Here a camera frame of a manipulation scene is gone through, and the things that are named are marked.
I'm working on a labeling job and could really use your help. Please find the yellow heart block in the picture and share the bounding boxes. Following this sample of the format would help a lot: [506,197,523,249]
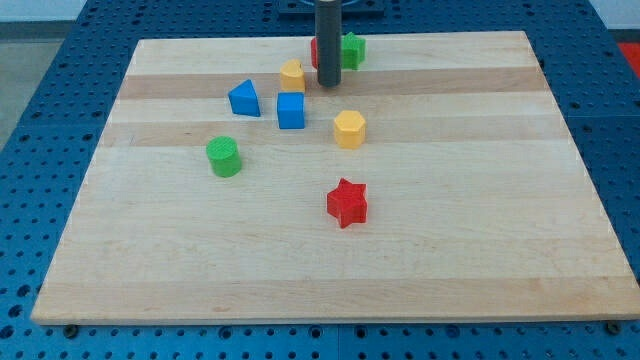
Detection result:
[280,59,306,93]

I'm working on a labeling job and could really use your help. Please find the yellow hexagon block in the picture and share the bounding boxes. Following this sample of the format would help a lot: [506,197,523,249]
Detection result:
[334,110,366,149]

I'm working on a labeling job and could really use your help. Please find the blue cube block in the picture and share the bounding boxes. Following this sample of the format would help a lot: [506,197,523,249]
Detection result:
[277,92,305,130]

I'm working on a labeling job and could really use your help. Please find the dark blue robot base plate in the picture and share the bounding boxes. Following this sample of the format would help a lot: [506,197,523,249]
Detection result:
[274,0,385,18]

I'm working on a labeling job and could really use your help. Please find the blue triangle block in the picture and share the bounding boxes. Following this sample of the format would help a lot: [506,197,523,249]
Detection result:
[228,79,261,117]

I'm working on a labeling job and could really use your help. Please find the red star block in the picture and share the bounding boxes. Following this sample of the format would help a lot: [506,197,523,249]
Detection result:
[326,178,368,229]

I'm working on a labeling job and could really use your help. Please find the red block behind pusher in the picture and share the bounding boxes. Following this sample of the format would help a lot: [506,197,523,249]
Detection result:
[310,36,318,70]

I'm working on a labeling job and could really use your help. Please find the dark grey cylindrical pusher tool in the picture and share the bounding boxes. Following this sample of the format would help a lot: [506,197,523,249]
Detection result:
[315,0,342,88]

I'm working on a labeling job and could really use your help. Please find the light wooden board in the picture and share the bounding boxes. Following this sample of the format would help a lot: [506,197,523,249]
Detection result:
[31,31,639,325]

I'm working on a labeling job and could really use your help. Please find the green star block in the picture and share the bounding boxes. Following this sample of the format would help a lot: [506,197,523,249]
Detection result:
[341,32,366,70]

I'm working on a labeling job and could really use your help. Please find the green cylinder block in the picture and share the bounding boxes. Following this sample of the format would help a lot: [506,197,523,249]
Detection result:
[206,136,242,178]

